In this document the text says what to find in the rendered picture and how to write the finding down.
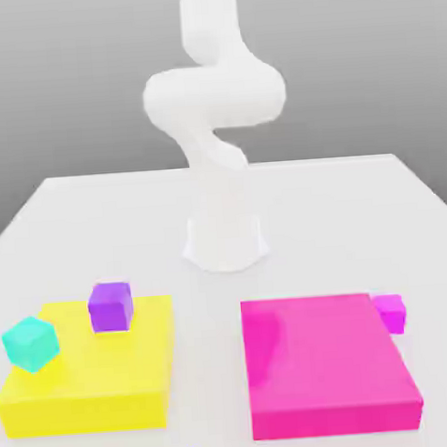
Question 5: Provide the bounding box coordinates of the small purple cube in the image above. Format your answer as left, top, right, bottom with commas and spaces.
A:
85, 279, 136, 335

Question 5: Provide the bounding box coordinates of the small magenta cube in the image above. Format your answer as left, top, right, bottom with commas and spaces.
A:
369, 292, 409, 337

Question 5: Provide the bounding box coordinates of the small cyan cube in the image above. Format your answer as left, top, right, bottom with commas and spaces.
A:
0, 313, 63, 376

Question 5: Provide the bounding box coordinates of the large pink box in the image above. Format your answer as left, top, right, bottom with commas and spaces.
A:
238, 288, 426, 442

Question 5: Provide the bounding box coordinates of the large yellow box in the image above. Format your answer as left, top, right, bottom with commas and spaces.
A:
0, 293, 183, 441

